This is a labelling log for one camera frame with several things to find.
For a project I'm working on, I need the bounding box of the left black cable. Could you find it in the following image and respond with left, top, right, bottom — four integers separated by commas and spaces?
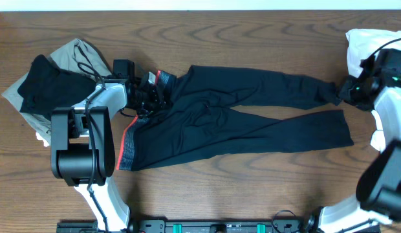
73, 45, 111, 233

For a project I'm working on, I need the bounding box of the folded black garment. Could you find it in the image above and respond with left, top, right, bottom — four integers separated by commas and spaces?
17, 54, 96, 120

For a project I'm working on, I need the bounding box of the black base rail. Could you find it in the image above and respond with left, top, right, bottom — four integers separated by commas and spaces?
56, 216, 381, 233

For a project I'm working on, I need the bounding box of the folded khaki garment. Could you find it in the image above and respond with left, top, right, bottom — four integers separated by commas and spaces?
2, 39, 111, 143

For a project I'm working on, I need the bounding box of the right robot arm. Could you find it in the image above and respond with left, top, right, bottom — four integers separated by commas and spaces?
302, 75, 401, 232

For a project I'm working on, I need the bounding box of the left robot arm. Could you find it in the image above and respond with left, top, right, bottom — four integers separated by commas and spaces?
50, 73, 166, 232

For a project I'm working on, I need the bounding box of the white garment under khaki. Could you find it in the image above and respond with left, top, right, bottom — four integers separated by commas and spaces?
36, 132, 50, 147

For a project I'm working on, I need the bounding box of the white shirt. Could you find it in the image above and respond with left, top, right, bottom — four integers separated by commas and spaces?
345, 29, 401, 152

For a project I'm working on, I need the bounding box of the black leggings red waistband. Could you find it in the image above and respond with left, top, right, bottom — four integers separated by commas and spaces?
117, 65, 353, 171

